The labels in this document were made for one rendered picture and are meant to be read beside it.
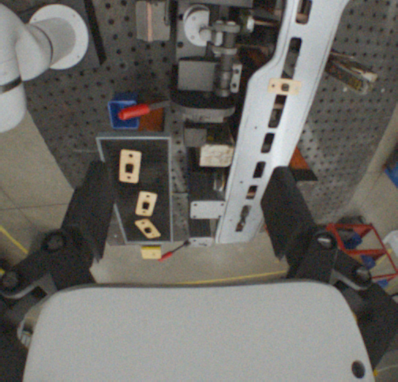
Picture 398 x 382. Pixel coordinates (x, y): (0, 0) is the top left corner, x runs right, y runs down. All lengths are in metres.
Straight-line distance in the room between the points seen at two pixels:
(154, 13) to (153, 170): 0.29
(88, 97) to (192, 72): 0.63
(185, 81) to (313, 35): 0.33
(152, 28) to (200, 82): 0.13
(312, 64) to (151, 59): 0.52
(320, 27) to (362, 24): 0.45
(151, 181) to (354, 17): 0.87
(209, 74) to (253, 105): 0.24
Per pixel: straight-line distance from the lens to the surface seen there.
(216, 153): 0.58
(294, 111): 0.66
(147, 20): 0.46
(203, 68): 0.39
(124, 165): 0.49
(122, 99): 0.86
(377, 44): 1.12
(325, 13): 0.61
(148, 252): 0.77
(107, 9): 0.86
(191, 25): 0.43
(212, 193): 0.67
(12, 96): 0.48
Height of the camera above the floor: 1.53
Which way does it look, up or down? 45 degrees down
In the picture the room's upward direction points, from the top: 175 degrees clockwise
